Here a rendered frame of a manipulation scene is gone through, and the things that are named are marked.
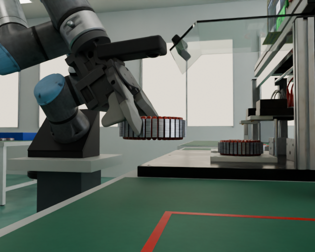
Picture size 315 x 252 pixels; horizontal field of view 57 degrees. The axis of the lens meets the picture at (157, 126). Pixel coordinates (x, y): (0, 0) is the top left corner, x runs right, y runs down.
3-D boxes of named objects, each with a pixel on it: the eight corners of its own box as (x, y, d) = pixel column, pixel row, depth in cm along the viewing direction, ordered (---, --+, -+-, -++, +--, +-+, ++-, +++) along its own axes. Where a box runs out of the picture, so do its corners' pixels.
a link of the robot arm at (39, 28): (43, 41, 69) (27, 13, 58) (88, 26, 71) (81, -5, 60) (55, 70, 67) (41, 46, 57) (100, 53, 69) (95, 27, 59)
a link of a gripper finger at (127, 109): (114, 152, 44) (104, 110, 50) (146, 131, 42) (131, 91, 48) (101, 143, 42) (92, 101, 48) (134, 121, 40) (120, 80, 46)
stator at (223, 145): (215, 155, 71) (215, 140, 71) (219, 152, 82) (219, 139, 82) (264, 156, 68) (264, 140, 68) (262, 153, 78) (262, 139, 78)
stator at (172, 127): (107, 139, 45) (108, 115, 45) (133, 138, 56) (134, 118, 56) (178, 141, 42) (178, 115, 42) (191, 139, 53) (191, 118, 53)
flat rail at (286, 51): (299, 40, 55) (299, 24, 55) (254, 89, 116) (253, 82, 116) (306, 39, 55) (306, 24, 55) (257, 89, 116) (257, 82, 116)
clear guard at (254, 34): (169, 51, 60) (169, 22, 60) (181, 74, 83) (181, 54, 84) (343, 41, 54) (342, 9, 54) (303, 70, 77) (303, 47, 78)
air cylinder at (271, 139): (273, 154, 92) (272, 137, 93) (268, 153, 100) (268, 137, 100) (290, 154, 92) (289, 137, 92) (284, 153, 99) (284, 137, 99)
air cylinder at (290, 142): (294, 161, 69) (293, 138, 69) (286, 159, 76) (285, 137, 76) (317, 162, 68) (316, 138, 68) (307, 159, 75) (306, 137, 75)
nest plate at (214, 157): (210, 161, 69) (210, 156, 69) (210, 156, 83) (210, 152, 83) (277, 162, 66) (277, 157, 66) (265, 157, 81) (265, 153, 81)
